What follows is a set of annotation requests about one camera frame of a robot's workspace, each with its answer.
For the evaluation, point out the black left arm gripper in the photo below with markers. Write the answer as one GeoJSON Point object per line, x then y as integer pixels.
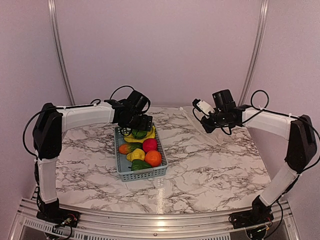
{"type": "Point", "coordinates": [145, 125]}

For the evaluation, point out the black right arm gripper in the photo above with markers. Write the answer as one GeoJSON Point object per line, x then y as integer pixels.
{"type": "Point", "coordinates": [209, 128]}

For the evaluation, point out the green toy watermelon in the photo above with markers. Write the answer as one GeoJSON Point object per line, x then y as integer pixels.
{"type": "Point", "coordinates": [139, 134]}

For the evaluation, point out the yellow toy banana bunch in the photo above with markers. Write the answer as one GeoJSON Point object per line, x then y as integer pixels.
{"type": "Point", "coordinates": [151, 134]}

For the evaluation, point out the red toy apple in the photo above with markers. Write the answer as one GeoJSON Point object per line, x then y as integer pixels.
{"type": "Point", "coordinates": [150, 145]}

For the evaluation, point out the green orange toy mango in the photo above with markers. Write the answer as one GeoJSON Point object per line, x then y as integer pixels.
{"type": "Point", "coordinates": [127, 148]}

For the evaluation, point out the orange toy orange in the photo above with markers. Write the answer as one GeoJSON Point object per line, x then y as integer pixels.
{"type": "Point", "coordinates": [154, 158]}

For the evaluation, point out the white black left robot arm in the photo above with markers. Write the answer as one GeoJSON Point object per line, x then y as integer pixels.
{"type": "Point", "coordinates": [53, 122]}

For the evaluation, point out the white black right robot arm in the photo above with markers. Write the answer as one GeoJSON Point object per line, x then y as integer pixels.
{"type": "Point", "coordinates": [298, 139]}

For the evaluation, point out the green toy bell pepper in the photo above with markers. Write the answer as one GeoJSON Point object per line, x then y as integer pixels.
{"type": "Point", "coordinates": [139, 165]}

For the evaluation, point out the light blue perforated basket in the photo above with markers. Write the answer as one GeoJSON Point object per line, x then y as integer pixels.
{"type": "Point", "coordinates": [123, 165]}

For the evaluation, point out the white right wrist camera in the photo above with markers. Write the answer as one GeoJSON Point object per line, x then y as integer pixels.
{"type": "Point", "coordinates": [203, 107]}

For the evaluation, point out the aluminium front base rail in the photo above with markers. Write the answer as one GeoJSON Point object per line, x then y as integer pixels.
{"type": "Point", "coordinates": [108, 225]}

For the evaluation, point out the aluminium right frame post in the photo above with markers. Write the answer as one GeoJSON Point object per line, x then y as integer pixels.
{"type": "Point", "coordinates": [258, 42]}

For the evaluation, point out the aluminium frame post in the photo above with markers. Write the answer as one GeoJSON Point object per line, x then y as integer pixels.
{"type": "Point", "coordinates": [258, 42]}
{"type": "Point", "coordinates": [59, 50]}

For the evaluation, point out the aluminium left frame post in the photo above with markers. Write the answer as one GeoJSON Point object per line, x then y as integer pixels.
{"type": "Point", "coordinates": [59, 50]}

